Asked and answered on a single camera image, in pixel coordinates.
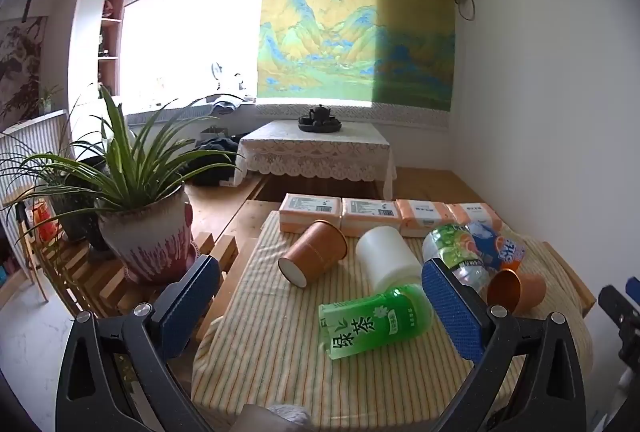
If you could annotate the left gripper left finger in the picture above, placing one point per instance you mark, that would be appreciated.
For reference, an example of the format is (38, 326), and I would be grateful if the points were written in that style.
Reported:
(92, 393)

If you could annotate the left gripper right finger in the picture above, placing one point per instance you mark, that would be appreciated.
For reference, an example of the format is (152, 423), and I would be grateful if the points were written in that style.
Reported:
(526, 374)

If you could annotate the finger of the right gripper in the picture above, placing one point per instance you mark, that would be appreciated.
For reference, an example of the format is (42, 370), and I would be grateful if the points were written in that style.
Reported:
(632, 289)

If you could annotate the white plastic cup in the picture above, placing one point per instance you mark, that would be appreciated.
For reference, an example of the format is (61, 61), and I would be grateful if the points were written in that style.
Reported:
(387, 260)

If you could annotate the small orange cup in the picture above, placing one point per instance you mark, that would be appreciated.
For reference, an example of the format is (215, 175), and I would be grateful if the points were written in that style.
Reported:
(517, 292)

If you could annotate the large orange paper cup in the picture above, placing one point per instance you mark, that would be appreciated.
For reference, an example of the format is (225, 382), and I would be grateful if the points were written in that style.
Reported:
(318, 249)

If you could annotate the blue orange soda bottle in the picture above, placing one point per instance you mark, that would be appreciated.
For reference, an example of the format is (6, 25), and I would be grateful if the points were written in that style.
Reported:
(497, 251)

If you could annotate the green tea bottle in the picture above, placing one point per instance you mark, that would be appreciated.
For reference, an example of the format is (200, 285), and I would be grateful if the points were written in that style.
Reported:
(357, 326)

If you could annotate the wooden slatted plant stand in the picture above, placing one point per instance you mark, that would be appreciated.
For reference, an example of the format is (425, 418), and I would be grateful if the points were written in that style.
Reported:
(81, 282)

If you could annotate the grapefruit label clear bottle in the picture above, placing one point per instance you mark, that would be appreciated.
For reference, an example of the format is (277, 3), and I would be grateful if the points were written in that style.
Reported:
(455, 246)

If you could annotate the striped yellow tablecloth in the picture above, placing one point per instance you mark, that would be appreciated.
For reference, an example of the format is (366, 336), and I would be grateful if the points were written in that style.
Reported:
(268, 350)

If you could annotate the potted spider plant red-white pot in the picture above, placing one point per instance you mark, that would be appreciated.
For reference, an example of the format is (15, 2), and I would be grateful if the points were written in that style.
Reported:
(144, 213)

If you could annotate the dark potted plant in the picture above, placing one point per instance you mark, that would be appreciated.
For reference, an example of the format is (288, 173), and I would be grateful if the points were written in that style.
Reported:
(72, 203)

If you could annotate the dark bag on floor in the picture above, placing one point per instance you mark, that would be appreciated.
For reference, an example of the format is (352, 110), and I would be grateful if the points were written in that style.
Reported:
(218, 166)

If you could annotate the low table lace cloth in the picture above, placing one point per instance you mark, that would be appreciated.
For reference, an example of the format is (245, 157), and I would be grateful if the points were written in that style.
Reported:
(357, 152)

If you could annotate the white radiator cover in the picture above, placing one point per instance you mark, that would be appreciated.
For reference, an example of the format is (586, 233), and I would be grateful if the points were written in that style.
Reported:
(26, 151)

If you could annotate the black teapot set tray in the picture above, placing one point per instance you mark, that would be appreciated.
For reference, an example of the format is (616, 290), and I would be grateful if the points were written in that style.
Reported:
(319, 120)

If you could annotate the green landscape roller blind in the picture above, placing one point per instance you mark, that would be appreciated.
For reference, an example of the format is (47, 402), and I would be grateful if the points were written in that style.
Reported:
(397, 52)

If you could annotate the ink painting wall scroll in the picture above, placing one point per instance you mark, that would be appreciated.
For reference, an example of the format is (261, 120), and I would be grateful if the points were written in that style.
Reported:
(20, 59)

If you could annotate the white pink wall shelf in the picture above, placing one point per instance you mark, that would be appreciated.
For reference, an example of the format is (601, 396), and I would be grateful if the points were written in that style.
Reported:
(109, 44)

